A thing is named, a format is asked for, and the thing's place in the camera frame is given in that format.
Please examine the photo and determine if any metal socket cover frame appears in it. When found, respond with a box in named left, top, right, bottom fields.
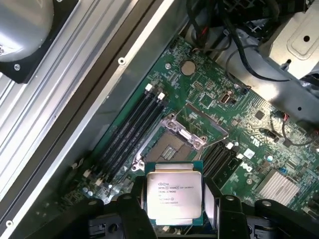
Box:
left=177, top=103, right=229, bottom=140

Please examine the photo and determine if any round coin cell battery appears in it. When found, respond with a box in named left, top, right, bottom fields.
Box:
left=180, top=60, right=196, bottom=75

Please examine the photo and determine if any black cable bundle red wire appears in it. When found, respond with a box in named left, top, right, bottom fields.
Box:
left=185, top=0, right=232, bottom=52

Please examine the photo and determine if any black RAM slot white latch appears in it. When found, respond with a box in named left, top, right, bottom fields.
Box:
left=204, top=141, right=235, bottom=174
left=214, top=153, right=244, bottom=180
left=84, top=84, right=154, bottom=178
left=96, top=92, right=166, bottom=185

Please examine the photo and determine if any silver finned chipset heatsink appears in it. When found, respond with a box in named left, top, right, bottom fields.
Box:
left=253, top=168, right=304, bottom=208

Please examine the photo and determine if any green Dell motherboard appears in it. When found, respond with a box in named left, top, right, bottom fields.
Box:
left=74, top=34, right=319, bottom=220

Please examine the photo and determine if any CPU socket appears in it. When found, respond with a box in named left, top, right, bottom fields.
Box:
left=131, top=113, right=209, bottom=173

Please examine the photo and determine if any internal USB port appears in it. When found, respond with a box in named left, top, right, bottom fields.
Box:
left=218, top=91, right=232, bottom=105

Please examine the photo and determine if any silver PC case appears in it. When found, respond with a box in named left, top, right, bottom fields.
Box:
left=0, top=0, right=319, bottom=239

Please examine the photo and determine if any thick black cable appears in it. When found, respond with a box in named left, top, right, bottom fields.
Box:
left=220, top=9, right=294, bottom=82

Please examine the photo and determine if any thin black red wire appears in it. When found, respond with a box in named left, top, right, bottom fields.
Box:
left=270, top=111, right=294, bottom=148

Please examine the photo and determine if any aluminium slat table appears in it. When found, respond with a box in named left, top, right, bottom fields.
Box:
left=0, top=0, right=118, bottom=175

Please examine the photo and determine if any grey metal drive cage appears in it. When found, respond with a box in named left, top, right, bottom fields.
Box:
left=258, top=9, right=319, bottom=77

